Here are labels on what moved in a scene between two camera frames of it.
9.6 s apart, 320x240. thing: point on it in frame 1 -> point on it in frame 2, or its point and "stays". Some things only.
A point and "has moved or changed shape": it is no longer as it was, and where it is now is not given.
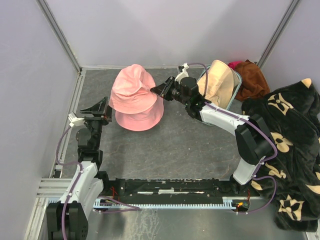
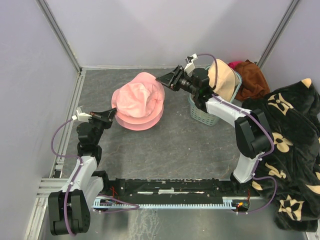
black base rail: (138, 190) stays
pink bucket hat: (130, 92) has moved or changed shape
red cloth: (234, 64) stays
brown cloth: (254, 83) stays
